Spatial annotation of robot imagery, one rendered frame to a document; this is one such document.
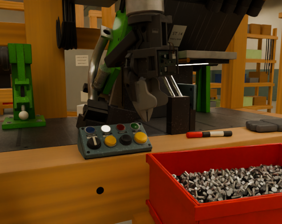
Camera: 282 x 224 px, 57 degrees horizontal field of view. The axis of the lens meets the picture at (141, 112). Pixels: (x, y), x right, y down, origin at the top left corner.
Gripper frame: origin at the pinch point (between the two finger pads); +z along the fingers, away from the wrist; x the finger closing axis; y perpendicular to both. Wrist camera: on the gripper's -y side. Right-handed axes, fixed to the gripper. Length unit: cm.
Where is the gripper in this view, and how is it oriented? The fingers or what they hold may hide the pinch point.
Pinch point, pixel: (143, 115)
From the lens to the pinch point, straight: 56.3
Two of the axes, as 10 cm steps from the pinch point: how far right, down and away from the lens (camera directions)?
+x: 6.8, -1.8, 7.1
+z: 0.6, 9.8, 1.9
